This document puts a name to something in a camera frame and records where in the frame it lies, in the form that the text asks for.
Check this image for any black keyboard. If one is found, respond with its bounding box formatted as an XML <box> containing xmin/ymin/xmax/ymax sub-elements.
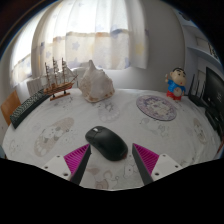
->
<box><xmin>9</xmin><ymin>88</ymin><xmax>51</xmax><ymax>130</ymax></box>

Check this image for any white printed tablecloth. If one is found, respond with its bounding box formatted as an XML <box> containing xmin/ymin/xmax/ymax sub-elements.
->
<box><xmin>1</xmin><ymin>87</ymin><xmax>223</xmax><ymax>191</ymax></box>

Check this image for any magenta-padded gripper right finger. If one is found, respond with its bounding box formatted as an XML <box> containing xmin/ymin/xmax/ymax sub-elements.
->
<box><xmin>131</xmin><ymin>143</ymin><xmax>184</xmax><ymax>186</ymax></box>

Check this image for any black router with antennas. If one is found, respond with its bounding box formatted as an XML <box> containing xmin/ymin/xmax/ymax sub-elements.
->
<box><xmin>187</xmin><ymin>73</ymin><xmax>209</xmax><ymax>108</ymax></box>

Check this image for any round purple printed mouse pad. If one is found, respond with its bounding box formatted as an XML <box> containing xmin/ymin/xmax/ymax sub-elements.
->
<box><xmin>135</xmin><ymin>94</ymin><xmax>178</xmax><ymax>122</ymax></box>

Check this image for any black monitor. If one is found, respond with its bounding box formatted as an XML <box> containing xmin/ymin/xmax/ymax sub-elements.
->
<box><xmin>202</xmin><ymin>66</ymin><xmax>224</xmax><ymax>134</ymax></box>

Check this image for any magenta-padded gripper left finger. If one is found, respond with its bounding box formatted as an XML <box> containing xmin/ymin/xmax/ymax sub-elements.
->
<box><xmin>42</xmin><ymin>143</ymin><xmax>92</xmax><ymax>186</ymax></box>

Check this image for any black computer mouse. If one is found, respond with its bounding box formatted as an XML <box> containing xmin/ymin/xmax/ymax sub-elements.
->
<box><xmin>84</xmin><ymin>125</ymin><xmax>129</xmax><ymax>162</ymax></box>

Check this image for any white star-print curtain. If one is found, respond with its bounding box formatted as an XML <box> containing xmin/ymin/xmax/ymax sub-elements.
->
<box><xmin>9</xmin><ymin>0</ymin><xmax>149</xmax><ymax>88</ymax></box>

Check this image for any cartoon boy figure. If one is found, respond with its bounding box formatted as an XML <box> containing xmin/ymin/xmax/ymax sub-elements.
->
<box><xmin>164</xmin><ymin>67</ymin><xmax>188</xmax><ymax>102</ymax></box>

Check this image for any orange wooden chair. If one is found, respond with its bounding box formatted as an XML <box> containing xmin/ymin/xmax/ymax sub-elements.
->
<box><xmin>0</xmin><ymin>89</ymin><xmax>22</xmax><ymax>126</ymax></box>

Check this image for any white wall shelf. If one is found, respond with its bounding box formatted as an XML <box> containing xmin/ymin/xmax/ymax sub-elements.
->
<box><xmin>181</xmin><ymin>16</ymin><xmax>222</xmax><ymax>66</ymax></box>

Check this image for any large white conch shell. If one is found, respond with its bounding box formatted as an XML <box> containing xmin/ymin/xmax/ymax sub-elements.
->
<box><xmin>78</xmin><ymin>59</ymin><xmax>116</xmax><ymax>103</ymax></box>

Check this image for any wooden model sailing ship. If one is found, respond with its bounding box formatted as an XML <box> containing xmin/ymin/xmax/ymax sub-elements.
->
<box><xmin>43</xmin><ymin>57</ymin><xmax>78</xmax><ymax>102</ymax></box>

